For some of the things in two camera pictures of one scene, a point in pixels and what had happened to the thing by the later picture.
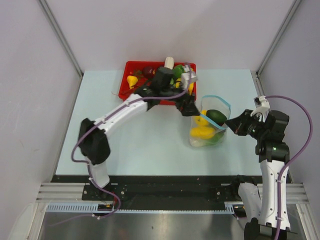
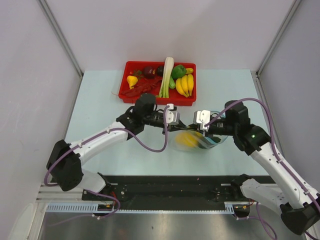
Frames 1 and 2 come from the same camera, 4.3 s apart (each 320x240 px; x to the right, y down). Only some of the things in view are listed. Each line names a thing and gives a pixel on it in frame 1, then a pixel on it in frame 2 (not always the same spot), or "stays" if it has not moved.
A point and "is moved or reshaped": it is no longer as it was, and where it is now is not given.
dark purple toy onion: [149, 72] stays
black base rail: [162, 192] stays
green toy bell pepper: [177, 70] stays
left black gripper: [185, 104] -> [178, 127]
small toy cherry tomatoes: [138, 72] stays
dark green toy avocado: [217, 116] is moved or reshaped
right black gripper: [238, 124] -> [195, 126]
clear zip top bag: [209, 128] is moved or reshaped
